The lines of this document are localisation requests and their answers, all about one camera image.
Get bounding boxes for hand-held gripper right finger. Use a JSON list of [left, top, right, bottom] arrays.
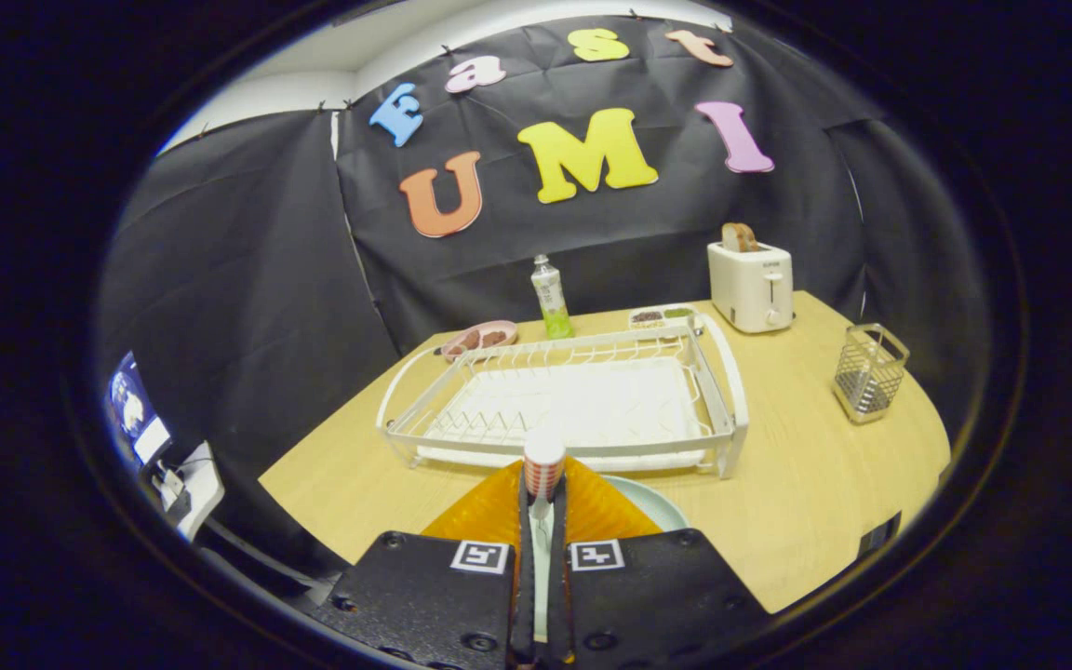
[[550, 456, 771, 670]]

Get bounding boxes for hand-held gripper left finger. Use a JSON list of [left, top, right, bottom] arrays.
[[313, 456, 537, 670]]

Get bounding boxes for pale green plate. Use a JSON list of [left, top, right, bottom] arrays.
[[601, 474, 690, 533]]

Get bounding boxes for spoon with pink checked handle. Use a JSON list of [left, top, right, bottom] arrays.
[[523, 430, 567, 643]]

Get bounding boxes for white wire dish rack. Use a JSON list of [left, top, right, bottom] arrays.
[[376, 315, 750, 480]]

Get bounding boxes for metal wire basket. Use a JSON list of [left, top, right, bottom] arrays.
[[832, 322, 911, 425]]

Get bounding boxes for pink plate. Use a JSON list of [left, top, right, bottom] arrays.
[[440, 320, 519, 364]]

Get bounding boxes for brown food pieces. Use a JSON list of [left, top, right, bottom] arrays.
[[450, 328, 509, 353]]

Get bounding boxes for clear bottle with green liquid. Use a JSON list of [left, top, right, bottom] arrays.
[[530, 254, 576, 340]]

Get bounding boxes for white divided condiment tray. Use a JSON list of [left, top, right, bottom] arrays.
[[628, 306, 700, 333]]

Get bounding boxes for black rectangular object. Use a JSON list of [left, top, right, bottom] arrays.
[[857, 511, 904, 560]]

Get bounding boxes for white desk device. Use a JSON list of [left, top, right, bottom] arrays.
[[162, 441, 226, 543]]

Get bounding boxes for white toaster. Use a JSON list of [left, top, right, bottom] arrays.
[[707, 240, 796, 334]]

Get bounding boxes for computer monitor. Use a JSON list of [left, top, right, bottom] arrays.
[[106, 351, 174, 468]]

